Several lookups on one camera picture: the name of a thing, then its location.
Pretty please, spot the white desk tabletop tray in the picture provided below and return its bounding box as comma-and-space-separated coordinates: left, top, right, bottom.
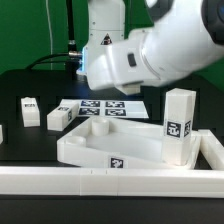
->
57, 117, 201, 169

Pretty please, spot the fiducial marker sheet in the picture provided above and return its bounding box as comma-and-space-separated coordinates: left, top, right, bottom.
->
61, 99, 148, 119

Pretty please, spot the black vertical pole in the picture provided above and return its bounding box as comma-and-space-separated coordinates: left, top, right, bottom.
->
66, 0, 77, 72

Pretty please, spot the white block left edge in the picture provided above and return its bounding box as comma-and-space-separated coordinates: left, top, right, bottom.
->
0, 125, 3, 144

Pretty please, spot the black cable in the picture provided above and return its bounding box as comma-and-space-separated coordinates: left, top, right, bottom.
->
25, 52, 83, 70

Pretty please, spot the white fixture wall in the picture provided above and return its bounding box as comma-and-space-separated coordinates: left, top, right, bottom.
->
0, 129, 224, 199

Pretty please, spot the white cable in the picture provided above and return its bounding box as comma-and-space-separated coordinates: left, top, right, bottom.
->
45, 0, 54, 71

